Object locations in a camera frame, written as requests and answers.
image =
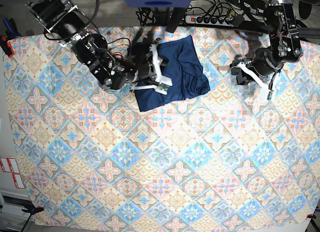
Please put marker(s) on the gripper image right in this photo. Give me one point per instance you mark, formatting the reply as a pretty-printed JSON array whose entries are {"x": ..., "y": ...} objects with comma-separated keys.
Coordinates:
[{"x": 257, "y": 69}]

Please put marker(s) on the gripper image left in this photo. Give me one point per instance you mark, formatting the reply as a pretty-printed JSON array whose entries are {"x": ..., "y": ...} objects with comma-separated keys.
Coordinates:
[{"x": 148, "y": 67}]

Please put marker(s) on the blue long-sleeve T-shirt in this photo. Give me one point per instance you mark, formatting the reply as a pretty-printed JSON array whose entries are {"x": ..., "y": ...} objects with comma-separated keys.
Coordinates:
[{"x": 185, "y": 71}]

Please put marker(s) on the white power strip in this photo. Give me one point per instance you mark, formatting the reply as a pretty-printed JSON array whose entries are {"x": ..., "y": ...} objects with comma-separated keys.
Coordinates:
[{"x": 208, "y": 20}]

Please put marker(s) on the patterned tile tablecloth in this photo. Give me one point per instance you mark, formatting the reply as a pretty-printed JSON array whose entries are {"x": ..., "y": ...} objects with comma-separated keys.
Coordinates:
[{"x": 226, "y": 161}]

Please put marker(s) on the black clamp lower right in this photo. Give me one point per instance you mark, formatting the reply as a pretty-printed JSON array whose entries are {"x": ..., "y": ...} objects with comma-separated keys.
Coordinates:
[{"x": 311, "y": 216}]

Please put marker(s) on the blue clamp upper left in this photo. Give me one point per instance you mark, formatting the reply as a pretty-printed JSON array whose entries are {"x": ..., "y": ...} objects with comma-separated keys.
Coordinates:
[{"x": 11, "y": 28}]

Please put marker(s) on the red black clamp left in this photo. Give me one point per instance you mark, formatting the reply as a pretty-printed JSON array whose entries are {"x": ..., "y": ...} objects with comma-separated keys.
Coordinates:
[{"x": 6, "y": 46}]

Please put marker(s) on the red white label stickers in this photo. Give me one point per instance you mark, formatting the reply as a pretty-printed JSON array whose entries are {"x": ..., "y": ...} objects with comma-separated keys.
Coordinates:
[{"x": 10, "y": 165}]

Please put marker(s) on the black clamp lower left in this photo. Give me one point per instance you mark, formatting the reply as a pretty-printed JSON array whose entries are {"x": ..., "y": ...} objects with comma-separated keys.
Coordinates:
[{"x": 31, "y": 209}]

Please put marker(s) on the black center post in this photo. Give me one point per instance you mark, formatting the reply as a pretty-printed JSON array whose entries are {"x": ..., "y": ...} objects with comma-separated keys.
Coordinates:
[{"x": 176, "y": 17}]

